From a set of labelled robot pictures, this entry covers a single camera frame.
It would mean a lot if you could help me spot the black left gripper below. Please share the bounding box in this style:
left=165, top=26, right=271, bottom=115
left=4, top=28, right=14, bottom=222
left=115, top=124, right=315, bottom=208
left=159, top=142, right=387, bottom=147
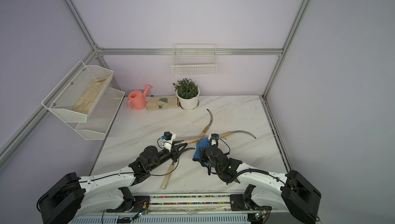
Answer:
left=149, top=140, right=187, bottom=172

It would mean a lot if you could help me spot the sickle with wooden handle middle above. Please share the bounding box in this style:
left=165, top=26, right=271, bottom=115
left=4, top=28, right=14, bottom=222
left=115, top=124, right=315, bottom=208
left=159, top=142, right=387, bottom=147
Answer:
left=182, top=135, right=208, bottom=145

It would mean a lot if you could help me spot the sickle with wooden handle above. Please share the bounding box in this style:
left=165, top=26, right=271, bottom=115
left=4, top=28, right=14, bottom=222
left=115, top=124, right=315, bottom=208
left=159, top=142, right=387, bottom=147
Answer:
left=182, top=135, right=208, bottom=145
left=198, top=109, right=214, bottom=138
left=160, top=148, right=195, bottom=190
left=218, top=130, right=257, bottom=140

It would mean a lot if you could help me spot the blue fluffy rag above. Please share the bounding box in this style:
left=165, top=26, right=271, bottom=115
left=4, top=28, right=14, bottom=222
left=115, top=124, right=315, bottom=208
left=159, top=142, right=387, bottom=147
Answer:
left=192, top=138, right=209, bottom=167

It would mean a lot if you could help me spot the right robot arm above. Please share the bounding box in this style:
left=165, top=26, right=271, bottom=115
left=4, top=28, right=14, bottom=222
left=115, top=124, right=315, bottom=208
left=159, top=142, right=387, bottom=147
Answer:
left=197, top=145, right=322, bottom=224

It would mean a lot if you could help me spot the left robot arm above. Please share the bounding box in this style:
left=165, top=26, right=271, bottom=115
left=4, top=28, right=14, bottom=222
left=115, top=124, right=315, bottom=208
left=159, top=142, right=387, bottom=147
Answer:
left=37, top=141, right=187, bottom=224

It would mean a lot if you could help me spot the white plant pot with saucer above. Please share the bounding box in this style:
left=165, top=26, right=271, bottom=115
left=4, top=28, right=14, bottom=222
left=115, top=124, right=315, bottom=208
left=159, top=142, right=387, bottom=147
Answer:
left=175, top=88, right=200, bottom=110

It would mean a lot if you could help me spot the beige work glove on table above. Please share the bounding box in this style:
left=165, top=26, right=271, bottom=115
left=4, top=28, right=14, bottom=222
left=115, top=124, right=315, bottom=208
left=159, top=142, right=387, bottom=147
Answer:
left=146, top=95, right=179, bottom=111

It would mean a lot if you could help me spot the green potted plant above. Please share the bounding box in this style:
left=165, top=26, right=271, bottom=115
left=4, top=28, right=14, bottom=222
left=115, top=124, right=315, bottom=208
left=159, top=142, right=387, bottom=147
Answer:
left=173, top=78, right=199, bottom=99

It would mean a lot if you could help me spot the pink watering can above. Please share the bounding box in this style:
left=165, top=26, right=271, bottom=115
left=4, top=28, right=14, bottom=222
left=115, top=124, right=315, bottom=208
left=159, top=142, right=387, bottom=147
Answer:
left=127, top=85, right=151, bottom=110

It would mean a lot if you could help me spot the white mesh lower shelf basket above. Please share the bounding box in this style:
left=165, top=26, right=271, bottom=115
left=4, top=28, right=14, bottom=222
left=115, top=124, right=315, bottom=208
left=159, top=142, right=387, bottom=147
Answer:
left=66, top=87, right=124, bottom=140

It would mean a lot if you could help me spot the white mesh shelf basket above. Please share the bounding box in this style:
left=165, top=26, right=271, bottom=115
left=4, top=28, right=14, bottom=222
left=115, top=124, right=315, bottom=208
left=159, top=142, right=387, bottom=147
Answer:
left=66, top=87, right=124, bottom=140
left=42, top=61, right=114, bottom=123

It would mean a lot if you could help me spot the beige glove in basket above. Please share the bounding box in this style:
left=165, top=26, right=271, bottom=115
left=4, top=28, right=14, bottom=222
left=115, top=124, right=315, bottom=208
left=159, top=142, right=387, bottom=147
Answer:
left=72, top=77, right=109, bottom=114

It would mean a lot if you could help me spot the white mesh upper shelf basket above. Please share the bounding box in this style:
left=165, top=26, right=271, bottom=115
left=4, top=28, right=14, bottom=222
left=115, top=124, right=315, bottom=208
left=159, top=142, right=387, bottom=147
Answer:
left=42, top=61, right=114, bottom=123

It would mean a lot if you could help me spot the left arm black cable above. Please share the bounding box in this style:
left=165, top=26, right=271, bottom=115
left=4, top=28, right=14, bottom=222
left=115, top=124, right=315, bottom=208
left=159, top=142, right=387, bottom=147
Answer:
left=36, top=139, right=181, bottom=212

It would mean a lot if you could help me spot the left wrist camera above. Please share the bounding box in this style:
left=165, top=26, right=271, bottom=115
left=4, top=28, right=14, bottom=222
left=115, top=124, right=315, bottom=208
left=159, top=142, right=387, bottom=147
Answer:
left=161, top=131, right=176, bottom=151

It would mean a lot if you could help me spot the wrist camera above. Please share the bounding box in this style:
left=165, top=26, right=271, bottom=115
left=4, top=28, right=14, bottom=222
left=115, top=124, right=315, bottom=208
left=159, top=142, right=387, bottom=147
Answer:
left=161, top=131, right=176, bottom=151
left=209, top=133, right=220, bottom=147

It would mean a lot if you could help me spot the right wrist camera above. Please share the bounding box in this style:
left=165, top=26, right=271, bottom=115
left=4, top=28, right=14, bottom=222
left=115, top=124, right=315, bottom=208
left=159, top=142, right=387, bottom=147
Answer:
left=209, top=133, right=220, bottom=147

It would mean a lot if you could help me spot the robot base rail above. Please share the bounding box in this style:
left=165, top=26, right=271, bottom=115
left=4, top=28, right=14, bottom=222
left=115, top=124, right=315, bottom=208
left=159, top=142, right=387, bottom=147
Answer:
left=70, top=193, right=299, bottom=224

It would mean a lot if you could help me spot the white wire wall basket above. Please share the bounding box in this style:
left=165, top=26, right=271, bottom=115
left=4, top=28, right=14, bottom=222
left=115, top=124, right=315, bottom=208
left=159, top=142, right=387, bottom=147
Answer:
left=171, top=43, right=217, bottom=77

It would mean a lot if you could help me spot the aluminium frame profile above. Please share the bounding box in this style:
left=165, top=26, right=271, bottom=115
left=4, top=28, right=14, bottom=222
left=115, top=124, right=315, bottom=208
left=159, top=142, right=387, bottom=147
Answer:
left=0, top=0, right=323, bottom=191

